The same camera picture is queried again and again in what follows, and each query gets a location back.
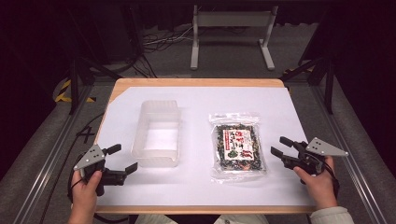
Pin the yellow black hazard tape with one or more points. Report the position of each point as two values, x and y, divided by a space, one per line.
63 91

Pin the white metal stand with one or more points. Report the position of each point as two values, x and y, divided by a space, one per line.
233 20

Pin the aluminium floor rail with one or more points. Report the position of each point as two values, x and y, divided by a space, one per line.
46 171
351 168

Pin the black tripod stand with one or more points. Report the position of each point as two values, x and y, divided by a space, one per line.
328 84
74 81

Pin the person's left hand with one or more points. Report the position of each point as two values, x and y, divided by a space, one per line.
83 196

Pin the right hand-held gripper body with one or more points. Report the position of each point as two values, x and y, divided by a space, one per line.
311 157

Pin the clear packet of dark snacks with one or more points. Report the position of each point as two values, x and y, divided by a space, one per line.
238 146

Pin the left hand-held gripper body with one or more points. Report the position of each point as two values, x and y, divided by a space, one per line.
90 157

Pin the translucent plastic container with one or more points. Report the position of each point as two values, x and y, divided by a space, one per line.
158 137

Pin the white table mat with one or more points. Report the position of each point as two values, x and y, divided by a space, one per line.
193 99

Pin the person's right hand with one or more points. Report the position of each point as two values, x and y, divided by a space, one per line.
320 189

